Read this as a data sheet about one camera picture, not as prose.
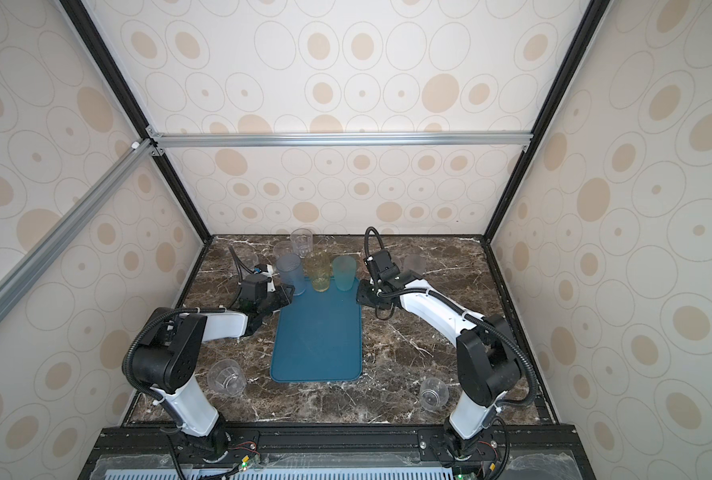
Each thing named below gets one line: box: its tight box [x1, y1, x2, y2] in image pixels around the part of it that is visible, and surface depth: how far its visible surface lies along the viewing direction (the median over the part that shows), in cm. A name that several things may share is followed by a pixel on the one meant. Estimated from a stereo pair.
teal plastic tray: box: [270, 277, 362, 383], surface depth 93 cm
